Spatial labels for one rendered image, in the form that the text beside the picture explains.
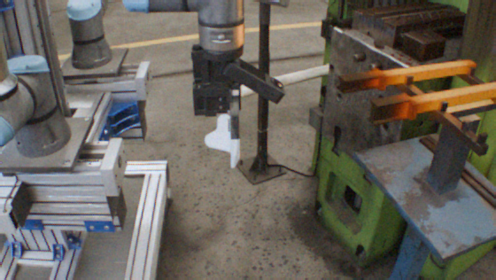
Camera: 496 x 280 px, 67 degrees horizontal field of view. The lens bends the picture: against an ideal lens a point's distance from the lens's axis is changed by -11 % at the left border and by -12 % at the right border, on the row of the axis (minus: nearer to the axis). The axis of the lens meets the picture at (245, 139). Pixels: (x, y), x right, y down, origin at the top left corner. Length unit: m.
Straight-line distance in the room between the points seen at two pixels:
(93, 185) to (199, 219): 0.94
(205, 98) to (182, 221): 1.30
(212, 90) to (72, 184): 0.56
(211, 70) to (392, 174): 0.58
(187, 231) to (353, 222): 0.73
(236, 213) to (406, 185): 1.08
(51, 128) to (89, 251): 0.70
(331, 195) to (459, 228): 0.93
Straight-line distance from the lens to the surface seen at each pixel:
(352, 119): 1.50
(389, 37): 1.38
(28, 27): 1.21
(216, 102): 0.72
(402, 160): 1.16
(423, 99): 0.88
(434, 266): 1.77
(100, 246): 1.65
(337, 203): 1.84
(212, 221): 1.95
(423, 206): 1.03
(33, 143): 1.07
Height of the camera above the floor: 1.40
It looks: 35 degrees down
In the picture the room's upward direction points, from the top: straight up
